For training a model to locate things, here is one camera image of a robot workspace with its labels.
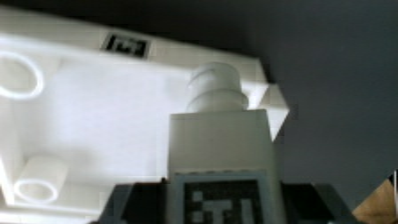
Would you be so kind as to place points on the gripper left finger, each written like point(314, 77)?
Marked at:
point(136, 204)

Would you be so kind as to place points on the white table leg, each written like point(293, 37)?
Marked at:
point(225, 185)

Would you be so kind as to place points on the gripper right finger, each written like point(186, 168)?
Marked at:
point(316, 206)

